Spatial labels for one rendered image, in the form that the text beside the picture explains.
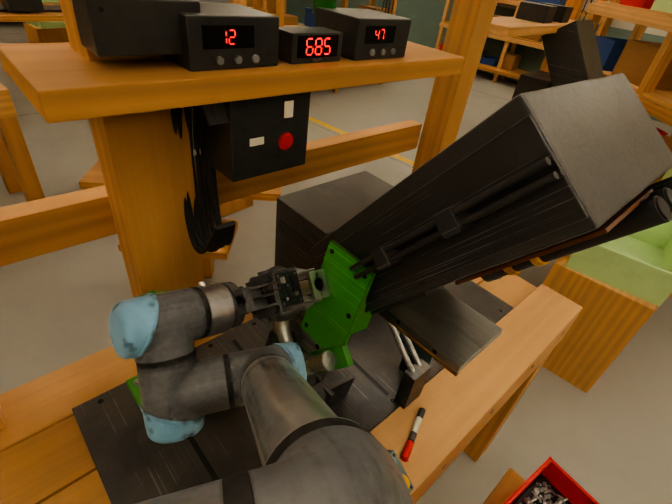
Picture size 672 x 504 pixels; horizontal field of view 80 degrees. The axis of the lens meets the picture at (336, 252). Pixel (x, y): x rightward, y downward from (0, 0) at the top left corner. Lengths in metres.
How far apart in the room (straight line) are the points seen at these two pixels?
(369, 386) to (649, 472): 1.73
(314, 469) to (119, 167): 0.65
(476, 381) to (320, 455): 0.88
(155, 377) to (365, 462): 0.37
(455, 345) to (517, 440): 1.43
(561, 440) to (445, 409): 1.37
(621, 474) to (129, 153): 2.29
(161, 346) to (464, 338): 0.56
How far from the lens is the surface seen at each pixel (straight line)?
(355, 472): 0.24
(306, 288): 0.77
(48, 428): 1.05
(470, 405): 1.05
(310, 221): 0.87
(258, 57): 0.73
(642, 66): 3.92
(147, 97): 0.64
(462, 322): 0.88
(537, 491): 1.04
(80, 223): 0.92
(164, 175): 0.83
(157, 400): 0.59
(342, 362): 0.80
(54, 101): 0.61
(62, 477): 0.98
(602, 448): 2.44
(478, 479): 2.05
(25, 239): 0.92
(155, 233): 0.88
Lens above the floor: 1.71
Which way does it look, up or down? 36 degrees down
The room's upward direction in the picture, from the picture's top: 8 degrees clockwise
